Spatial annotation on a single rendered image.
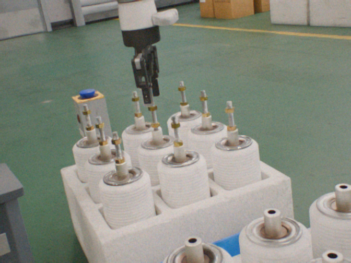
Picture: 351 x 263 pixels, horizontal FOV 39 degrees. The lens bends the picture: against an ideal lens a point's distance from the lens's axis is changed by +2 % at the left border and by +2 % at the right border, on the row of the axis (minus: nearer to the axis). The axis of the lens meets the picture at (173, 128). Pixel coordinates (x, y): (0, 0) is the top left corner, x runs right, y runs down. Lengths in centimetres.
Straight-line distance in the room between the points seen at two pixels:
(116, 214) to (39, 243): 42
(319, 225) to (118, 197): 35
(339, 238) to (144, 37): 51
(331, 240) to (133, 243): 35
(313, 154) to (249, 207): 61
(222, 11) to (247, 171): 385
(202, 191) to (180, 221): 8
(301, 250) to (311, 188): 69
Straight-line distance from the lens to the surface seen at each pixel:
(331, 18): 364
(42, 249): 128
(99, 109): 127
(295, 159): 152
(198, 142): 107
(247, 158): 97
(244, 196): 96
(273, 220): 68
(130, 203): 90
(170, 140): 105
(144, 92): 98
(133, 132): 114
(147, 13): 96
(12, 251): 91
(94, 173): 100
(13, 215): 90
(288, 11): 393
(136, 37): 97
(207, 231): 95
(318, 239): 75
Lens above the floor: 62
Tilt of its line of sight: 19 degrees down
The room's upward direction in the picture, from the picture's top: 9 degrees counter-clockwise
